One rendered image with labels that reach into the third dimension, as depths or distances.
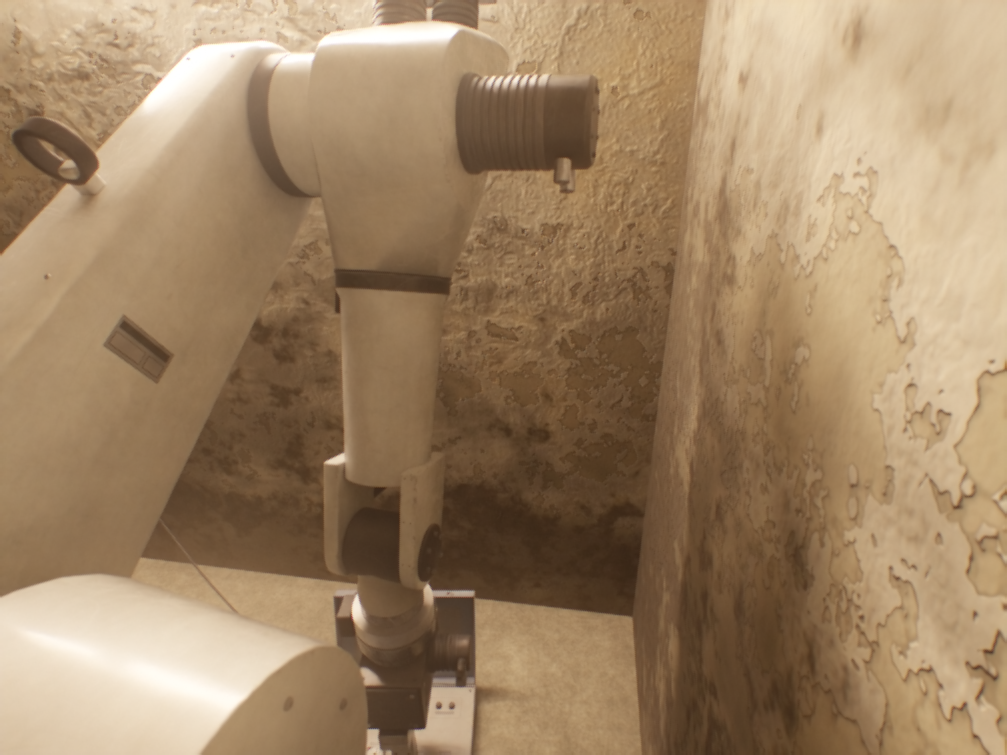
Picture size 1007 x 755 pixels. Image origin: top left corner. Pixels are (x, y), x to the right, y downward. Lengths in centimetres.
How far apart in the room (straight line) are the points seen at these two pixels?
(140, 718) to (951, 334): 50
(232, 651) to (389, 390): 55
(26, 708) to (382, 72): 66
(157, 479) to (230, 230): 32
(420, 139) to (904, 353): 54
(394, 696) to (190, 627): 78
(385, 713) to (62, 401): 85
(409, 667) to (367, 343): 65
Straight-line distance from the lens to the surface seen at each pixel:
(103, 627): 48
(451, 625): 163
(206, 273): 77
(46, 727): 43
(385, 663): 121
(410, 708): 123
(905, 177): 46
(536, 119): 72
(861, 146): 52
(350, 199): 79
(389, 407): 91
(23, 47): 192
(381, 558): 102
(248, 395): 180
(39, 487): 66
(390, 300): 88
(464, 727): 164
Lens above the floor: 145
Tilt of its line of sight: 25 degrees down
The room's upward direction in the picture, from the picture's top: 1 degrees counter-clockwise
